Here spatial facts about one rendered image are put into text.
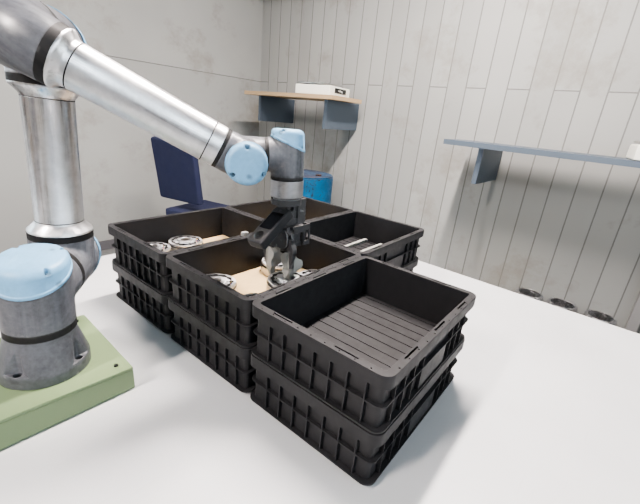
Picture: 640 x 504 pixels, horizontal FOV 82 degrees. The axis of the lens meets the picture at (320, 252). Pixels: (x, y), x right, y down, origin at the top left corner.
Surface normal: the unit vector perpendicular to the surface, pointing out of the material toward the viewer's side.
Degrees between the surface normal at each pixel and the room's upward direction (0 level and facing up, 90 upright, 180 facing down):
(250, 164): 90
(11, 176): 90
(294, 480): 0
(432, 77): 90
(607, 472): 0
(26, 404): 2
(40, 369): 73
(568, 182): 90
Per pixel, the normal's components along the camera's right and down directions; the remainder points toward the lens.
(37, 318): 0.59, 0.35
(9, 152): 0.76, 0.29
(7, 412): 0.13, -0.93
